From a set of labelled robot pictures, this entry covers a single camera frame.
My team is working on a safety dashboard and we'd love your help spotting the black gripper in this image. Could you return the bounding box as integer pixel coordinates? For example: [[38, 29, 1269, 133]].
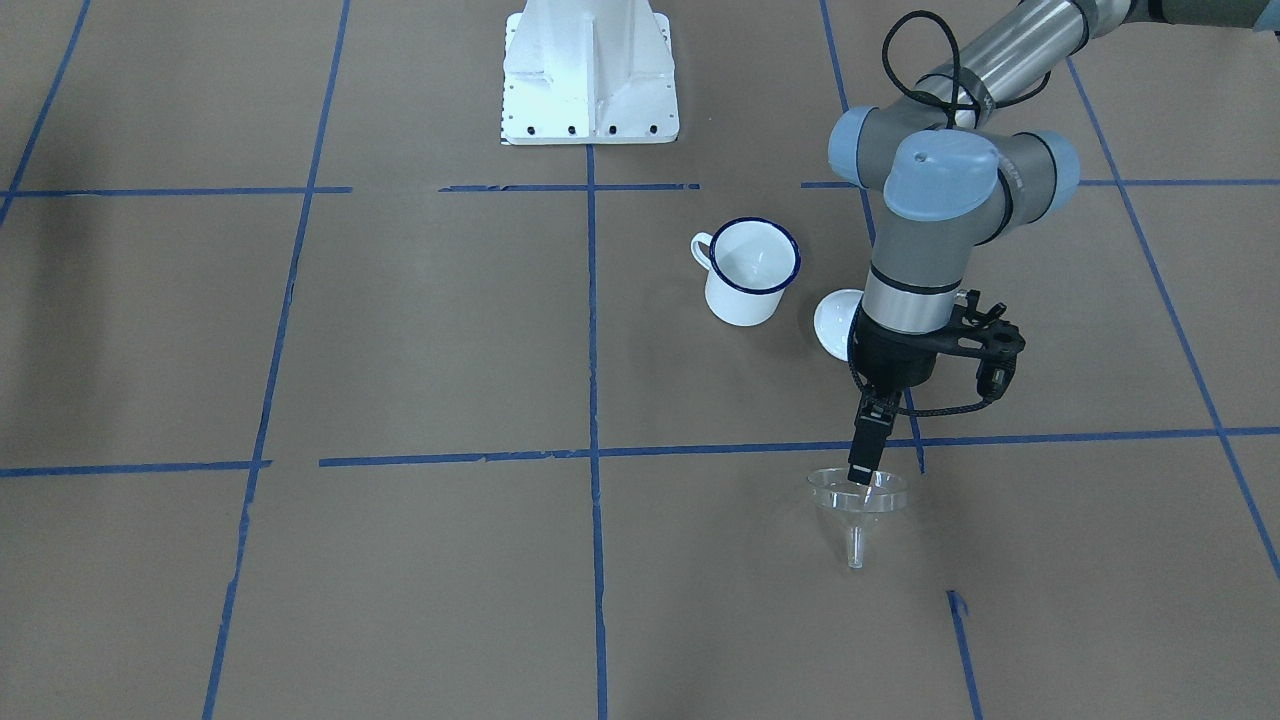
[[847, 309, 940, 486]]

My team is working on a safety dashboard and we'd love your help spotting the clear plastic funnel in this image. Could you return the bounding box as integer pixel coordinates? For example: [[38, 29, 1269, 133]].
[[806, 468, 910, 570]]

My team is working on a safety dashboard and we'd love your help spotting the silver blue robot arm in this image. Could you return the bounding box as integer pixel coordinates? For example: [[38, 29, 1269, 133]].
[[828, 1, 1277, 486]]

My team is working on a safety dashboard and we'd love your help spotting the white enamel mug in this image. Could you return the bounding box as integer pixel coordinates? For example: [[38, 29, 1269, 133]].
[[690, 217, 803, 327]]

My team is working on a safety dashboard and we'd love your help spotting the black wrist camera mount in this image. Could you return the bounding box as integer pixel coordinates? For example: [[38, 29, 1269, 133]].
[[940, 290, 1027, 402]]

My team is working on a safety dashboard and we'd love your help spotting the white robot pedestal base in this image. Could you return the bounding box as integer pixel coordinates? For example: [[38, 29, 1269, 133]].
[[500, 1, 681, 146]]

